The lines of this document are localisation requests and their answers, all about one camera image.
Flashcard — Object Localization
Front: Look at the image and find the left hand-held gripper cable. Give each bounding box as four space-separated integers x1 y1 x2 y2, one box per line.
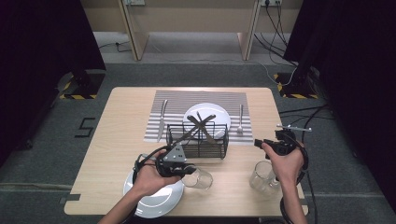
132 145 172 188

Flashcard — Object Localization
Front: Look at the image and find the clear drinking glass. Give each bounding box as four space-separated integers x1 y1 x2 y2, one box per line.
248 160 280 197
181 167 215 191

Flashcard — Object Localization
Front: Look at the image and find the black floor cable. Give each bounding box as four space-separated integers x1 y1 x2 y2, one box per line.
300 105 328 224
281 114 336 130
278 105 331 116

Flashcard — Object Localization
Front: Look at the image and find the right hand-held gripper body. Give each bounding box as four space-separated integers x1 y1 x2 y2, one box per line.
270 123 313 157

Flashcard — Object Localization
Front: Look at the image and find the black curtain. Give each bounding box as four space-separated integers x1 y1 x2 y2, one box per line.
283 0 396 216
0 0 107 167

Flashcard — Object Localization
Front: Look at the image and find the beige wooden desk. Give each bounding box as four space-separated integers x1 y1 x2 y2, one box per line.
79 0 304 62

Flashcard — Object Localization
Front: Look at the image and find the silver fork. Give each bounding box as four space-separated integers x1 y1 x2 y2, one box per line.
236 104 246 137

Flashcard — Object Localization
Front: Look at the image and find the white plate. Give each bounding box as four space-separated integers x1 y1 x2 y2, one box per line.
182 102 233 140
122 169 185 219

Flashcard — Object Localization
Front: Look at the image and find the silver table knife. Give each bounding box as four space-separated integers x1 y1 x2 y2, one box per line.
156 99 169 144

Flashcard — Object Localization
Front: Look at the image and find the metal cutlery piece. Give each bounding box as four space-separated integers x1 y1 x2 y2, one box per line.
186 115 219 147
173 114 218 145
196 111 206 129

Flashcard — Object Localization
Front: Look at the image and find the black power cable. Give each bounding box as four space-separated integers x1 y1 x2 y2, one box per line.
253 32 299 68
263 3 289 48

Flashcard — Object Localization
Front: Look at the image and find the person's right hand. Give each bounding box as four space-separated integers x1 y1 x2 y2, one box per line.
261 141 306 189

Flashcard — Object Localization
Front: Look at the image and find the striped placemat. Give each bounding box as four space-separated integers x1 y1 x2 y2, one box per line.
143 90 255 147

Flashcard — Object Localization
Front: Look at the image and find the grey tape strip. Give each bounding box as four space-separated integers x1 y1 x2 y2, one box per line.
59 193 82 205

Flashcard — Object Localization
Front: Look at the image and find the black cable with plug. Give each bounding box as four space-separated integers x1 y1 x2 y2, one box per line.
98 40 133 54

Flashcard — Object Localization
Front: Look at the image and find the person's left hand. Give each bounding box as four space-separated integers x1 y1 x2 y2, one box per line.
132 149 184 198

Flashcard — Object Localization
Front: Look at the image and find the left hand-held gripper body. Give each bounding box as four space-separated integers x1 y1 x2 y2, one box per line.
154 143 191 179

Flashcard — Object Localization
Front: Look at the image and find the white cable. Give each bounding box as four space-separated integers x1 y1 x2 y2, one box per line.
257 61 299 88

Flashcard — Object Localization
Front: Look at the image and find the black wire basket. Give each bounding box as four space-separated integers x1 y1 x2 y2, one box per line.
165 121 230 161

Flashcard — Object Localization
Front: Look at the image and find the hand-held gripper cable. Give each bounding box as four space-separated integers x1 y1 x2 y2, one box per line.
278 136 310 224
132 145 172 188

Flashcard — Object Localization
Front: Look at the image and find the right hand-held gripper cable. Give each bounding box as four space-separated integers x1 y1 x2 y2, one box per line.
278 136 310 224

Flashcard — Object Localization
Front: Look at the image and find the stand base with striped tape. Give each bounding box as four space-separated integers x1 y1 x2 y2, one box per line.
58 68 107 101
273 71 321 100

